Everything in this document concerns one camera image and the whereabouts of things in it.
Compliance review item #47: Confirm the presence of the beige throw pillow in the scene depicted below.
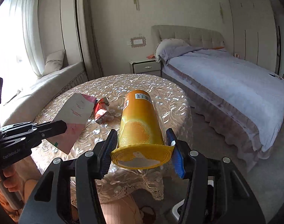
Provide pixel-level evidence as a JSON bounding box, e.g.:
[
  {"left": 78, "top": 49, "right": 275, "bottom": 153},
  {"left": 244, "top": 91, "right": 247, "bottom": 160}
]
[{"left": 42, "top": 50, "right": 65, "bottom": 76}]

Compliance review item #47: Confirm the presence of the orange item on nightstand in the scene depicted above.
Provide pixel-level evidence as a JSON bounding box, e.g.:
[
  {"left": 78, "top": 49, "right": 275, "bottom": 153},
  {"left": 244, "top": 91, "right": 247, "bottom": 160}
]
[{"left": 147, "top": 54, "right": 155, "bottom": 59}]

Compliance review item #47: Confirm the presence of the orange yellow snack canister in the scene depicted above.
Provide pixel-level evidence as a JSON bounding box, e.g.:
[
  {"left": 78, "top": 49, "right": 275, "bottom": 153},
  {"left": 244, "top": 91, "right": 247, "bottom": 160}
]
[{"left": 111, "top": 90, "right": 174, "bottom": 169}]

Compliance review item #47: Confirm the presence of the person's left hand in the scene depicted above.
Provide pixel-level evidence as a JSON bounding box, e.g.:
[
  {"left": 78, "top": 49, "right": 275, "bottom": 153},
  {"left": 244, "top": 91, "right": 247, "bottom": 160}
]
[{"left": 0, "top": 164, "right": 21, "bottom": 192}]

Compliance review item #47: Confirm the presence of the framed wall switch plate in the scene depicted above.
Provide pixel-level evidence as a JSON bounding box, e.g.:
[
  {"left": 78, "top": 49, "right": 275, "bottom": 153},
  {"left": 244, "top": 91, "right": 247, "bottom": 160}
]
[{"left": 130, "top": 36, "right": 146, "bottom": 48}]

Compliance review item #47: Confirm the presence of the beige tufted headboard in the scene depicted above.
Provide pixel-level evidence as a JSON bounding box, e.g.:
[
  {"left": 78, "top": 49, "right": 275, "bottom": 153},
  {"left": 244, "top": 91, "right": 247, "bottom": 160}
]
[{"left": 151, "top": 25, "right": 225, "bottom": 49}]

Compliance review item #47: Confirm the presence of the grey bed pillow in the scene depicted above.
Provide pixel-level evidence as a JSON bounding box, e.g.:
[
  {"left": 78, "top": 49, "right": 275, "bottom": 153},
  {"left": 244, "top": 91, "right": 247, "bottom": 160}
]
[{"left": 155, "top": 38, "right": 193, "bottom": 63}]

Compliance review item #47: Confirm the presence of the beige window seat cushion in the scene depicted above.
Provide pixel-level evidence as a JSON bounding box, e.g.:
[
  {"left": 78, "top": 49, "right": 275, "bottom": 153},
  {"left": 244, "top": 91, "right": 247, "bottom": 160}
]
[{"left": 0, "top": 62, "right": 88, "bottom": 126}]

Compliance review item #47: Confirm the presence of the grey bedside nightstand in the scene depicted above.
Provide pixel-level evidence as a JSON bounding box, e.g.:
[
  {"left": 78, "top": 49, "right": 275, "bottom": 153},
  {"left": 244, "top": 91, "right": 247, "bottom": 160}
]
[{"left": 129, "top": 59, "right": 161, "bottom": 77}]

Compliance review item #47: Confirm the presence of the pink white paper card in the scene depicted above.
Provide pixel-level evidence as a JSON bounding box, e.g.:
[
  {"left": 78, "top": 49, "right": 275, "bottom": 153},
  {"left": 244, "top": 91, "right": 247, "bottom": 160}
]
[{"left": 47, "top": 93, "right": 97, "bottom": 154}]

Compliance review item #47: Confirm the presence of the bed with blue quilt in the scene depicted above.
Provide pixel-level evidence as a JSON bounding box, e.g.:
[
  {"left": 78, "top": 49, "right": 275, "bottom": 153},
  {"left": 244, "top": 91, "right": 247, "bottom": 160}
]
[{"left": 160, "top": 47, "right": 284, "bottom": 170}]

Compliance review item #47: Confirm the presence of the red snack bag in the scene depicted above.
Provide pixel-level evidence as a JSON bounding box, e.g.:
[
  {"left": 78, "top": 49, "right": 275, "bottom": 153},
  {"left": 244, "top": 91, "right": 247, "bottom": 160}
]
[{"left": 94, "top": 97, "right": 110, "bottom": 124}]

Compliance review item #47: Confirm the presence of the white sheer curtain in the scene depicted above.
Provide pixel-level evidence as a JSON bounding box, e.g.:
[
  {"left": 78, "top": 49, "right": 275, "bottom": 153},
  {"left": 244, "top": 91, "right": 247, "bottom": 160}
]
[{"left": 8, "top": 0, "right": 45, "bottom": 78}]

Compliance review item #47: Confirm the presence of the beige wardrobe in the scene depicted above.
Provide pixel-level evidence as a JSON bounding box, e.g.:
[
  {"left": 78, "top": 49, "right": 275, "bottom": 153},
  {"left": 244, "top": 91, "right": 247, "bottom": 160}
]
[{"left": 229, "top": 0, "right": 277, "bottom": 72}]

